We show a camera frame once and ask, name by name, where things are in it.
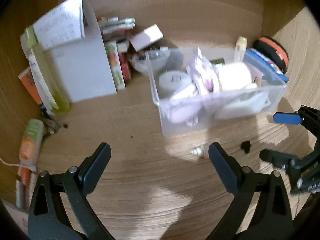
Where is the pink striped pouch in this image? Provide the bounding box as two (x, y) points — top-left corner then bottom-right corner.
(186, 47), (221, 96)

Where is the white tape roll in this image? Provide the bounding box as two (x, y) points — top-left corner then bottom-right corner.
(158, 70), (192, 99)

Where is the cream tube bottle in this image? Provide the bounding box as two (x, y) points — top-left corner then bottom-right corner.
(234, 36), (247, 62)

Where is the clear plastic storage bin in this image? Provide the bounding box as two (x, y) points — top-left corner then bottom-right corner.
(146, 47), (288, 136)

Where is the stack of books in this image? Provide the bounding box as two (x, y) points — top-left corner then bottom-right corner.
(98, 17), (136, 90)

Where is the small pink white box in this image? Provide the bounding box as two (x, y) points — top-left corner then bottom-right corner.
(129, 24), (164, 51)

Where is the orange packet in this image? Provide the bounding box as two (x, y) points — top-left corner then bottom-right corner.
(18, 67), (42, 105)

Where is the translucent plastic cup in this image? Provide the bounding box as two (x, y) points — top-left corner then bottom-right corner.
(216, 62), (252, 92)

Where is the white paper file stand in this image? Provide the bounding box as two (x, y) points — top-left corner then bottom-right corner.
(21, 0), (117, 108)

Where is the orange green tube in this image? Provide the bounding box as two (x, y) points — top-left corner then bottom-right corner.
(19, 119), (44, 166)

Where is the tall yellow-green bottle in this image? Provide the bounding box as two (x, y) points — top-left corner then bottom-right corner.
(24, 26), (70, 114)

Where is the white towel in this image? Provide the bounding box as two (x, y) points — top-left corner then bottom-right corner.
(215, 92), (271, 120)

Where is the clear glass bowl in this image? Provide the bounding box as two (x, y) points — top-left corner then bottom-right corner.
(129, 47), (170, 76)

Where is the black orange zip case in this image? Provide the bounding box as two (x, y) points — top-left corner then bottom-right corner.
(252, 36), (289, 74)

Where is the blue patchwork pouch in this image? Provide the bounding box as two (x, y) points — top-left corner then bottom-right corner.
(246, 48), (289, 83)

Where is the hanging white cord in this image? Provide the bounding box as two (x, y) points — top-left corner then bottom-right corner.
(0, 157), (22, 169)

